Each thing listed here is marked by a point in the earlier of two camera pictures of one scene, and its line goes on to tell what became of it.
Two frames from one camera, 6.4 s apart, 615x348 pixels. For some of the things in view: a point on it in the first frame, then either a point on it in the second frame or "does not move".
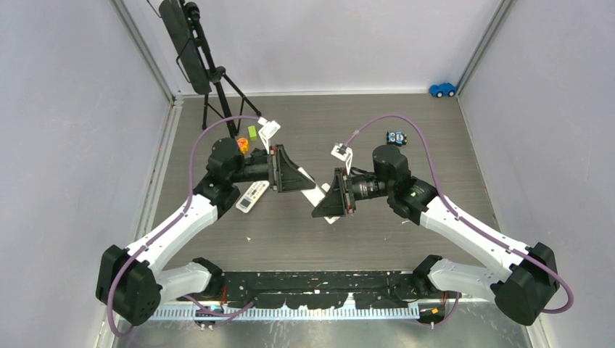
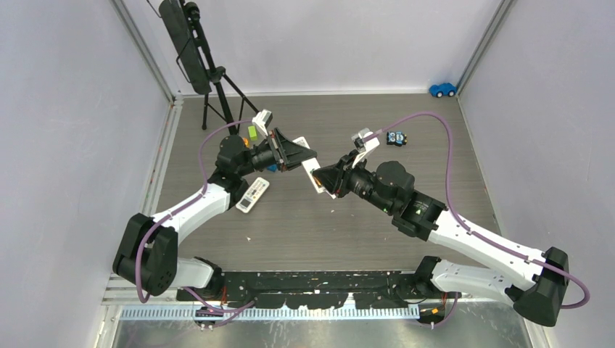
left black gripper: x=284 y=174 to x=289 y=154
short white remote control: x=252 y=196 does not move
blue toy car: x=442 y=89 does not move
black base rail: x=389 y=289 does not move
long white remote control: x=315 y=194 to x=312 y=165
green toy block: x=253 y=133 does not move
